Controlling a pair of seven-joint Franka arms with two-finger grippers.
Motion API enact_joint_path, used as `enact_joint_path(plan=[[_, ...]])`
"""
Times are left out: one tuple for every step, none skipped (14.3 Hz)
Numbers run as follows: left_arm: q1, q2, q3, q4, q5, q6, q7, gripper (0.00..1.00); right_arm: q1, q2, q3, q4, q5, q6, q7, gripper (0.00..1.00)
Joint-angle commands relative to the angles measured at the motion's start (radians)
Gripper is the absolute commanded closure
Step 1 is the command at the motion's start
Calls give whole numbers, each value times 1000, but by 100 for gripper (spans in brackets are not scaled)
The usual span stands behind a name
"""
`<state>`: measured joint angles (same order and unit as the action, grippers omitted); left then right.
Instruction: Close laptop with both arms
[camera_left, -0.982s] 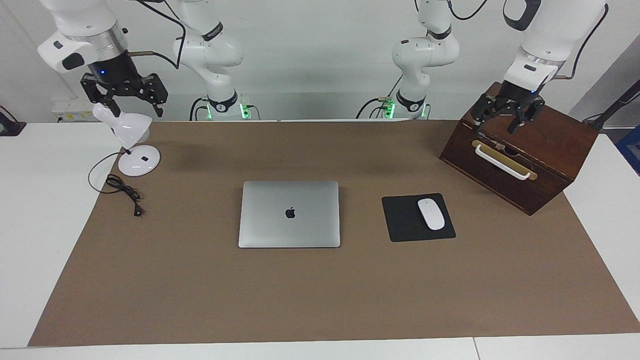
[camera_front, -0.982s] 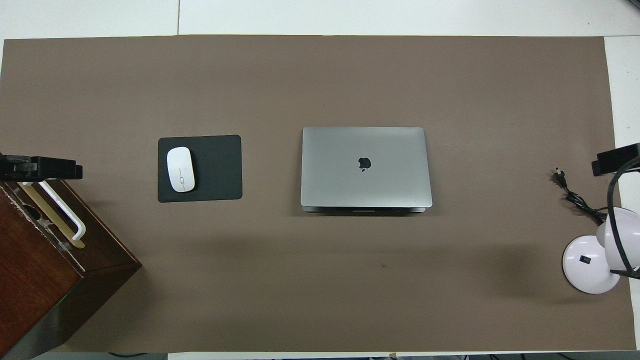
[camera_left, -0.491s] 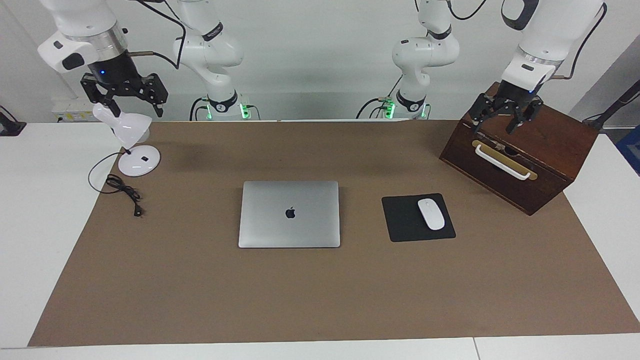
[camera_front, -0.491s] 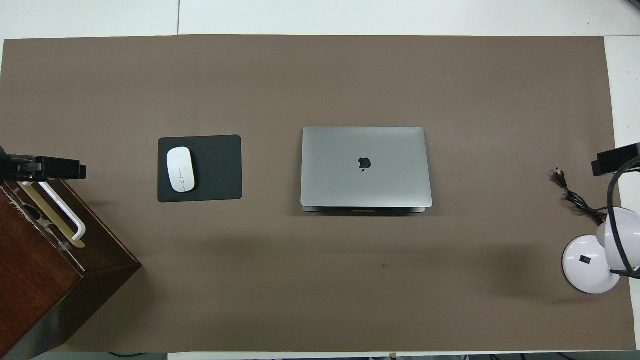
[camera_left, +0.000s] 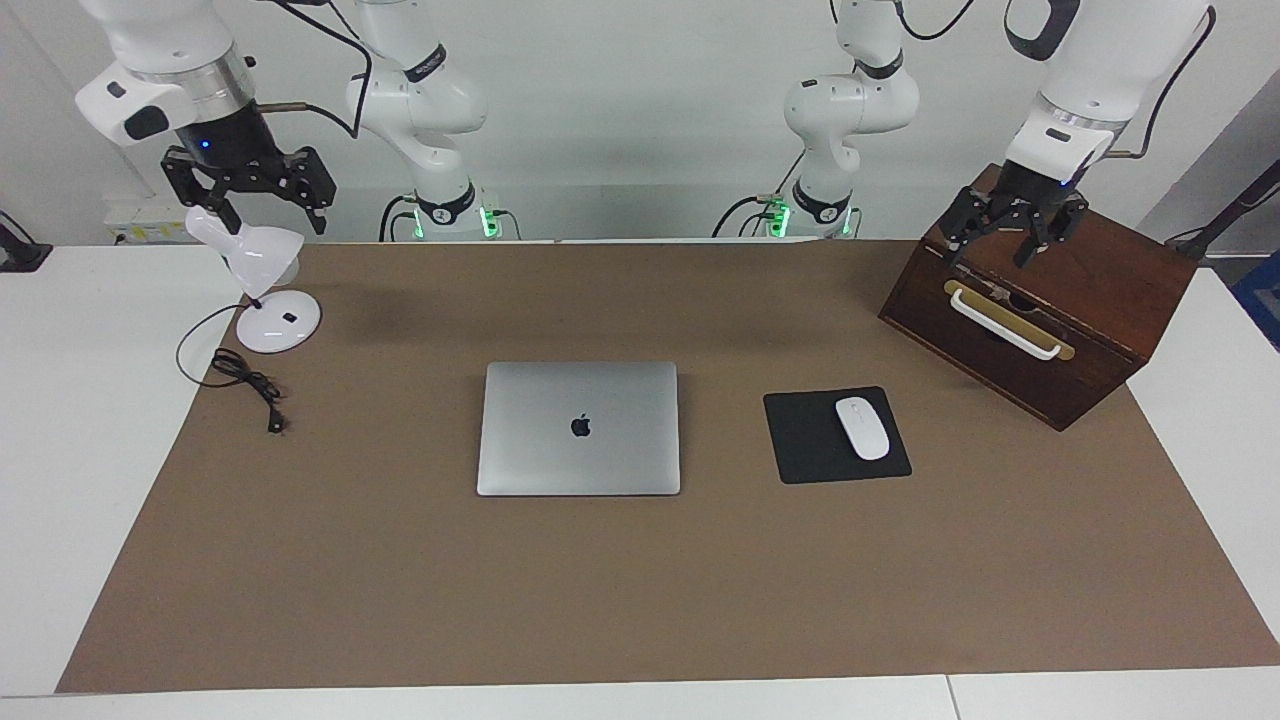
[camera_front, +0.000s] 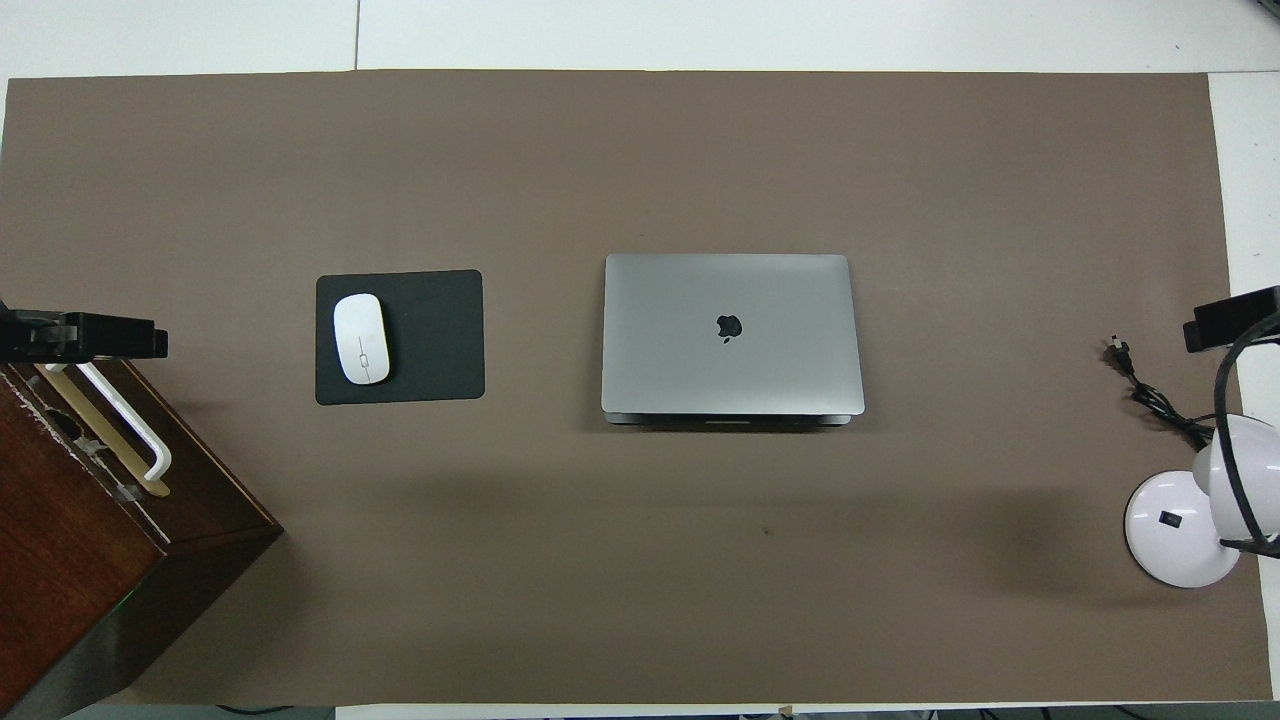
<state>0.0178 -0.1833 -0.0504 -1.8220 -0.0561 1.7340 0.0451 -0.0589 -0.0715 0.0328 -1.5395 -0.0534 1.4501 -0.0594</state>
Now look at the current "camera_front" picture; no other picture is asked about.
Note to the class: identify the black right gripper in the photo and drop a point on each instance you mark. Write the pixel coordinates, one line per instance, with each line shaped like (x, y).
(1260, 320)

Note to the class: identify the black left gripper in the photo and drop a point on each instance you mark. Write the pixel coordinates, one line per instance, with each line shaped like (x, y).
(40, 338)

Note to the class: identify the white desk lamp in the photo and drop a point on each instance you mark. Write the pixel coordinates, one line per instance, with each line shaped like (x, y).
(1175, 530)

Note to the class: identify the white computer mouse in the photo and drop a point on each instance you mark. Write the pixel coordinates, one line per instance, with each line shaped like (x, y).
(362, 335)

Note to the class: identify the silver grey laptop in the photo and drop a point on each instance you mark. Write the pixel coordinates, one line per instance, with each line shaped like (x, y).
(780, 340)

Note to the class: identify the dark brown wooden box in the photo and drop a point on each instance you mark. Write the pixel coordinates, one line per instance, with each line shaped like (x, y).
(60, 560)

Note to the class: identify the brown table mat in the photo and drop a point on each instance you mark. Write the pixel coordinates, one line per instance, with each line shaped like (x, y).
(500, 150)

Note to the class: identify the black mouse pad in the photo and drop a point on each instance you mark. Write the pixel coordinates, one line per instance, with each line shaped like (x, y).
(430, 310)

